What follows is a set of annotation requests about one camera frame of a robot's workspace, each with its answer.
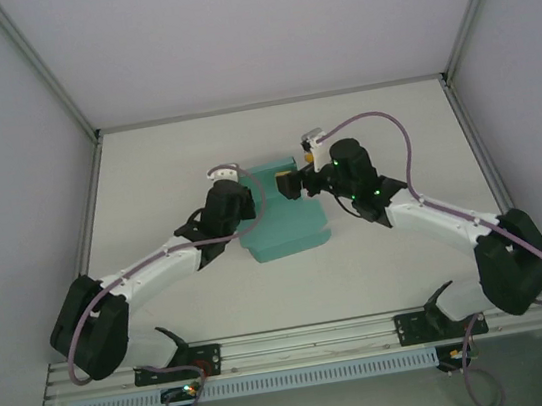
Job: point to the aluminium frame post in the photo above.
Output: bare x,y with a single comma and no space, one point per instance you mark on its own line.
40,69
475,2

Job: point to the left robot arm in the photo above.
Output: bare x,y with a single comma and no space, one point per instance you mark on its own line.
93,339

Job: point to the aluminium back frame rail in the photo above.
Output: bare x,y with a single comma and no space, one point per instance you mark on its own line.
267,104

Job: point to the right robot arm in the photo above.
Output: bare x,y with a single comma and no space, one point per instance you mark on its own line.
513,270

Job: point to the aluminium front mounting rail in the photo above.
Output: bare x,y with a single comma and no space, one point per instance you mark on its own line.
310,341

